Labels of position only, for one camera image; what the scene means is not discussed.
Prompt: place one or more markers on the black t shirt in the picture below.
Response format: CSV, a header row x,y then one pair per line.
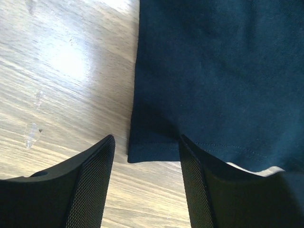
x,y
228,74

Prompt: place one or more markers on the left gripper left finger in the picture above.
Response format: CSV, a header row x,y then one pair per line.
x,y
70,194

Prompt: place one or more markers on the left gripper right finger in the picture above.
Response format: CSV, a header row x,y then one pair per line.
x,y
222,196

